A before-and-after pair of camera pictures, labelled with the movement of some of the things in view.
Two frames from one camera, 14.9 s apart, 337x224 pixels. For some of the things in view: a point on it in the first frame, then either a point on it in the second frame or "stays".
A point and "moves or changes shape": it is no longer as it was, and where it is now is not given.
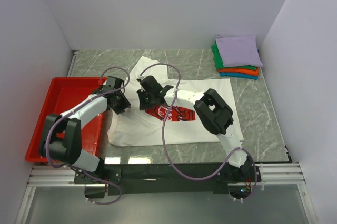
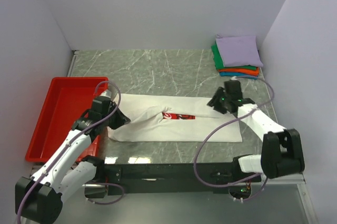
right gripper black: (143, 105) to (214, 101)
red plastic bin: (62, 93) stays
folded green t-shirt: (219, 62) stays
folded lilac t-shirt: (239, 51) stays
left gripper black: (125, 104) to (122, 119)
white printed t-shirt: (172, 122) moves or changes shape
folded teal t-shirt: (240, 75) stays
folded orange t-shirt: (246, 71) stays
